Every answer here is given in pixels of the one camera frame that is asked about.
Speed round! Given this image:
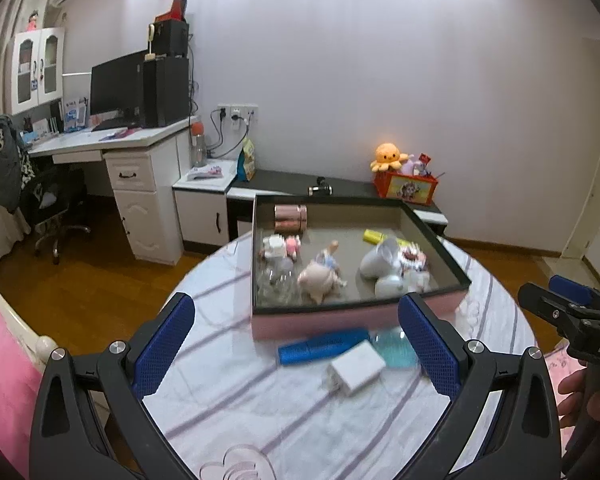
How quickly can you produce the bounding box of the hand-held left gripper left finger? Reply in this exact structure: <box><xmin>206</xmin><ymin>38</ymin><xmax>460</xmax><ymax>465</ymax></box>
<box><xmin>29</xmin><ymin>292</ymin><xmax>201</xmax><ymax>480</ymax></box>

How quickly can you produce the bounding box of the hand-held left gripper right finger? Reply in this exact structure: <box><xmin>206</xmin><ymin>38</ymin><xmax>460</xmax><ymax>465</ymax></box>
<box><xmin>398</xmin><ymin>292</ymin><xmax>563</xmax><ymax>480</ymax></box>

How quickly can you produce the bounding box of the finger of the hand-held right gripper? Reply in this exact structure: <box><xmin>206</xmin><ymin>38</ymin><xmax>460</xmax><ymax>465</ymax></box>
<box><xmin>518</xmin><ymin>282</ymin><xmax>598</xmax><ymax>343</ymax></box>
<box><xmin>548</xmin><ymin>275</ymin><xmax>600</xmax><ymax>313</ymax></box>

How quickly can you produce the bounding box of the teal round clear container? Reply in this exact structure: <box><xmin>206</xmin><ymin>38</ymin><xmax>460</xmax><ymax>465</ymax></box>
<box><xmin>370</xmin><ymin>327</ymin><xmax>421</xmax><ymax>368</ymax></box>

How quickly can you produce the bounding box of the small clear plastic case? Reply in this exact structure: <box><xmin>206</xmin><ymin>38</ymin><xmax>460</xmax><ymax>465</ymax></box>
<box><xmin>406</xmin><ymin>267</ymin><xmax>431</xmax><ymax>293</ymax></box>

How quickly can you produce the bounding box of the white charger adapter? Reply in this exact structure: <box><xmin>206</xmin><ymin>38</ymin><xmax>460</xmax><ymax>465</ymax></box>
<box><xmin>322</xmin><ymin>342</ymin><xmax>386</xmax><ymax>395</ymax></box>

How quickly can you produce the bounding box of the pink building block toy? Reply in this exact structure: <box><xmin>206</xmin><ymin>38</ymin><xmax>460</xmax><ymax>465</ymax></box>
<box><xmin>397</xmin><ymin>240</ymin><xmax>427</xmax><ymax>271</ymax></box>

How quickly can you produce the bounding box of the pink and black box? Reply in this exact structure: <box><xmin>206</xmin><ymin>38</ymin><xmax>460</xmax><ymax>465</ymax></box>
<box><xmin>251</xmin><ymin>194</ymin><xmax>471</xmax><ymax>342</ymax></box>

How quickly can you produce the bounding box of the blue ribbed plastic bar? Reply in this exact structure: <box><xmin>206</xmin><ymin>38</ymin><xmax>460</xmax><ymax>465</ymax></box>
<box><xmin>277</xmin><ymin>327</ymin><xmax>372</xmax><ymax>365</ymax></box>

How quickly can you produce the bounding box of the clear glass bottle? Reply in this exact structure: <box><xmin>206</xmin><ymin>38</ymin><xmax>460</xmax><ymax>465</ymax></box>
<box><xmin>256</xmin><ymin>260</ymin><xmax>303</xmax><ymax>306</ymax></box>

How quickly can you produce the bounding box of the big-headed doll figure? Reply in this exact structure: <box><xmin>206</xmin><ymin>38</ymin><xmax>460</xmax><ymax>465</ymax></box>
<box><xmin>297</xmin><ymin>240</ymin><xmax>348</xmax><ymax>305</ymax></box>

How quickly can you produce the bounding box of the white block figure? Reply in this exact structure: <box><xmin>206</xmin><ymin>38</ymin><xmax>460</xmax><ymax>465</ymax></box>
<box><xmin>261</xmin><ymin>235</ymin><xmax>287</xmax><ymax>261</ymax></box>

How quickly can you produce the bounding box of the rose gold cylinder jar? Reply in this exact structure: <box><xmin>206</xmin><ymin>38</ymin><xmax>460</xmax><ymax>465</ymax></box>
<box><xmin>274</xmin><ymin>204</ymin><xmax>308</xmax><ymax>235</ymax></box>

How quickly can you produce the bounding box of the person's right hand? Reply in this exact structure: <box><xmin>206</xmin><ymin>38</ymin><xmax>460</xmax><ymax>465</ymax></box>
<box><xmin>556</xmin><ymin>367</ymin><xmax>593</xmax><ymax>430</ymax></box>

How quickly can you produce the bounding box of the pink floor mat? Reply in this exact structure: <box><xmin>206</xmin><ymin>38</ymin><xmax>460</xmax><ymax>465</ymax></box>
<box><xmin>542</xmin><ymin>345</ymin><xmax>583</xmax><ymax>381</ymax></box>

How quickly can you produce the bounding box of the white desk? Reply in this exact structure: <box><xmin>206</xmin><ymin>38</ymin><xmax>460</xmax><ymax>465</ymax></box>
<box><xmin>27</xmin><ymin>115</ymin><xmax>201</xmax><ymax>266</ymax></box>

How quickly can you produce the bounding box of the round table with striped cloth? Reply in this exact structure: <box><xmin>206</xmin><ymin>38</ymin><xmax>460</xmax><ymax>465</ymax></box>
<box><xmin>142</xmin><ymin>232</ymin><xmax>538</xmax><ymax>480</ymax></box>

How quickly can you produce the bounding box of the white nightstand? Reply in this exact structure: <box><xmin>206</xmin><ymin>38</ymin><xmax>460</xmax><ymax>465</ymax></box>
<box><xmin>172</xmin><ymin>159</ymin><xmax>241</xmax><ymax>256</ymax></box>

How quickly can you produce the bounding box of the pink blanket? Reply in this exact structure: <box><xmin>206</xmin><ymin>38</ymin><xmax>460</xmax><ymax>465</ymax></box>
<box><xmin>0</xmin><ymin>290</ymin><xmax>46</xmax><ymax>466</ymax></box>

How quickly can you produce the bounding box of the red storage box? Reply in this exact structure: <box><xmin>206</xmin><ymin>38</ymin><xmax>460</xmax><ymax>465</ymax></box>
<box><xmin>373</xmin><ymin>169</ymin><xmax>438</xmax><ymax>206</ymax></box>

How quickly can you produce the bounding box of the purple plush toy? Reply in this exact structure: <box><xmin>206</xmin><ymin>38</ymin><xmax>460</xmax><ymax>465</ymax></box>
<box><xmin>399</xmin><ymin>152</ymin><xmax>431</xmax><ymax>177</ymax></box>

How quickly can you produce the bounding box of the black office chair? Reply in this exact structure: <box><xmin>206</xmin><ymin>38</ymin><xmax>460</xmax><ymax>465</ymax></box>
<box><xmin>22</xmin><ymin>165</ymin><xmax>93</xmax><ymax>266</ymax></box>

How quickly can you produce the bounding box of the orange octopus plush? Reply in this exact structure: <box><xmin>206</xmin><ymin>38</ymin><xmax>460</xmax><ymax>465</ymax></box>
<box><xmin>370</xmin><ymin>142</ymin><xmax>413</xmax><ymax>171</ymax></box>

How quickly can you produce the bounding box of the yellow and blue snack bag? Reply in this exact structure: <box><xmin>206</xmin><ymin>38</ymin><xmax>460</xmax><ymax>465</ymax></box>
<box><xmin>235</xmin><ymin>138</ymin><xmax>257</xmax><ymax>182</ymax></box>

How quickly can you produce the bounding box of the clear bottle with red cap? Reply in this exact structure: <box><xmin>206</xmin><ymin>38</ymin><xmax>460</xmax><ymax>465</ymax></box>
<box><xmin>191</xmin><ymin>121</ymin><xmax>208</xmax><ymax>168</ymax></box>

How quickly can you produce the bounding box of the low black-topped bench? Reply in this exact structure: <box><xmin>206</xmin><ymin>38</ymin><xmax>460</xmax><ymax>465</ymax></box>
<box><xmin>226</xmin><ymin>169</ymin><xmax>450</xmax><ymax>248</ymax></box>

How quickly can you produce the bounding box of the black keyboard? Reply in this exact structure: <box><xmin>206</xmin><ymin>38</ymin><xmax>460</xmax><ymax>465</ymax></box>
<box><xmin>91</xmin><ymin>119</ymin><xmax>138</xmax><ymax>132</ymax></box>

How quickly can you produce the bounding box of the grey patterned jacket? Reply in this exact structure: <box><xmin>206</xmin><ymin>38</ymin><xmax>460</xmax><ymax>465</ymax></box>
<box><xmin>0</xmin><ymin>114</ymin><xmax>33</xmax><ymax>213</ymax></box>

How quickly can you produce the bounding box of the blue and white carton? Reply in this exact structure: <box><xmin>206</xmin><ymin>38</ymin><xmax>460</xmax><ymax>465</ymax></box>
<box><xmin>62</xmin><ymin>96</ymin><xmax>88</xmax><ymax>133</ymax></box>

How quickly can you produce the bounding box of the black computer tower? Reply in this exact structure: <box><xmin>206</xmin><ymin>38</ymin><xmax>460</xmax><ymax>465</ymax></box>
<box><xmin>141</xmin><ymin>56</ymin><xmax>191</xmax><ymax>129</ymax></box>

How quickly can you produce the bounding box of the black computer monitor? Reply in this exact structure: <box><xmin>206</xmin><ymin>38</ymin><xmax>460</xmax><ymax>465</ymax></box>
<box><xmin>89</xmin><ymin>50</ymin><xmax>148</xmax><ymax>123</ymax></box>

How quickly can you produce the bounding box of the white hutch cabinet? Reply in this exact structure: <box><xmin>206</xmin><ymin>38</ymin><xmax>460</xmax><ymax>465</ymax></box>
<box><xmin>11</xmin><ymin>26</ymin><xmax>66</xmax><ymax>116</ymax></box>

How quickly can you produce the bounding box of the beige curtain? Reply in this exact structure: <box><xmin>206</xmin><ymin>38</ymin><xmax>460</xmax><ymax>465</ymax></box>
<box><xmin>0</xmin><ymin>0</ymin><xmax>51</xmax><ymax>271</ymax></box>

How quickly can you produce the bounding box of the white bed frame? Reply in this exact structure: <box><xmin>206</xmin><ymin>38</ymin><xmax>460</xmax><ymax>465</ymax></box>
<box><xmin>0</xmin><ymin>265</ymin><xmax>63</xmax><ymax>366</ymax></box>

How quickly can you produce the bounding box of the black power cable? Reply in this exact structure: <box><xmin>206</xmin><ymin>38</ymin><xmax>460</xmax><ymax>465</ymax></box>
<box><xmin>207</xmin><ymin>107</ymin><xmax>253</xmax><ymax>158</ymax></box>

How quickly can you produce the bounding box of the white wall outlet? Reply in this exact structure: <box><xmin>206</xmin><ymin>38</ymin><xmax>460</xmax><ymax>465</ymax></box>
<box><xmin>217</xmin><ymin>104</ymin><xmax>259</xmax><ymax>120</ymax></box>

